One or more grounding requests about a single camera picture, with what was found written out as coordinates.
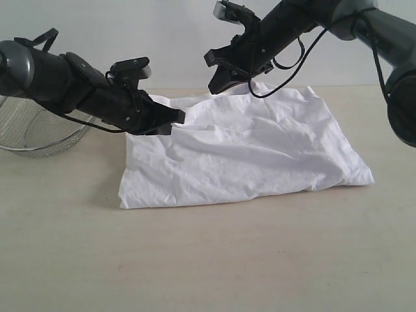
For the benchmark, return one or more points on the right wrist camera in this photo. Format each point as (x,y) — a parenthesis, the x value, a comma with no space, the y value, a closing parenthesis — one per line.
(234,13)

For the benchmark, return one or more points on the metal wire mesh basket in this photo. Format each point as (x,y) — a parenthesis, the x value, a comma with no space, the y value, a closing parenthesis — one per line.
(29,130)

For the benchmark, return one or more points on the white t-shirt red print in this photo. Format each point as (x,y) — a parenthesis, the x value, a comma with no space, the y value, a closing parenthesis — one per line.
(234,147)

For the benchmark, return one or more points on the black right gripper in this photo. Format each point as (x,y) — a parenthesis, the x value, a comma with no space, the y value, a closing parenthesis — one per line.
(247,56)

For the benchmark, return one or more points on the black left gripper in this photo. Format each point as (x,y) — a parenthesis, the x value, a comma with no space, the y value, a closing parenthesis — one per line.
(129,109)

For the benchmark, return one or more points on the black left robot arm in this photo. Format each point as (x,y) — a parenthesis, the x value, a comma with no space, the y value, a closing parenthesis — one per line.
(66,83)

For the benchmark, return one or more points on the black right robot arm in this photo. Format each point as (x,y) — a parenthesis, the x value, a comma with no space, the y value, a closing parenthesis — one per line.
(391,40)

